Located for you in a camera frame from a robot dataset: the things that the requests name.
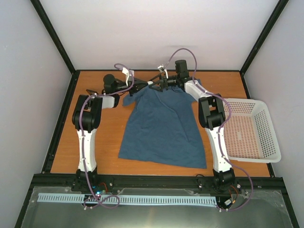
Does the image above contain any black enclosure frame post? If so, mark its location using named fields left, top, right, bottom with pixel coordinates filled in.
left=240, top=0, right=289, bottom=76

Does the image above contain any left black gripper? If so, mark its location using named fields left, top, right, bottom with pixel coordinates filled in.
left=114, top=78, right=149, bottom=97

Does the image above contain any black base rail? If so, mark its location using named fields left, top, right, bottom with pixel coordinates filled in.
left=33, top=174, right=285, bottom=195

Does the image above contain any black brooch box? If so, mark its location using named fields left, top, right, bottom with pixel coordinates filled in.
left=86, top=89, right=98, bottom=95

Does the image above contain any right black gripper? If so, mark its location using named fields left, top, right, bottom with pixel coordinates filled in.
left=148, top=74, right=179, bottom=92

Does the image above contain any left rear black frame post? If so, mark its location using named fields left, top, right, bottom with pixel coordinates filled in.
left=30, top=0, right=76, bottom=74

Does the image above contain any blue t-shirt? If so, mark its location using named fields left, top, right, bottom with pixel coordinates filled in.
left=118, top=86, right=207, bottom=169

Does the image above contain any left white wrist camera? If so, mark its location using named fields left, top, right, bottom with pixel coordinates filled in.
left=122, top=67, right=134, bottom=86

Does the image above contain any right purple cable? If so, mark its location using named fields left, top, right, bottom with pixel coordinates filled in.
left=163, top=48, right=254, bottom=212

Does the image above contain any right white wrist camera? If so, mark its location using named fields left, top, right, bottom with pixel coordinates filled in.
left=157, top=65, right=169, bottom=79

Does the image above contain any white perforated plastic basket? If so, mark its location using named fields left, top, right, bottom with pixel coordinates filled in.
left=224, top=98, right=281, bottom=163

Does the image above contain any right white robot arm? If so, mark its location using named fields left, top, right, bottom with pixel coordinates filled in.
left=148, top=60, right=235, bottom=192

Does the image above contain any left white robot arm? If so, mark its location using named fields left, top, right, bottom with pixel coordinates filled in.
left=72, top=72, right=149, bottom=191

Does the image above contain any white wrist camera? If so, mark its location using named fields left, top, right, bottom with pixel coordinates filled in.
left=122, top=67, right=134, bottom=86
left=157, top=65, right=169, bottom=79

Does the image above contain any light blue cable duct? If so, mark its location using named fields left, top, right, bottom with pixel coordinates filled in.
left=37, top=193, right=217, bottom=207

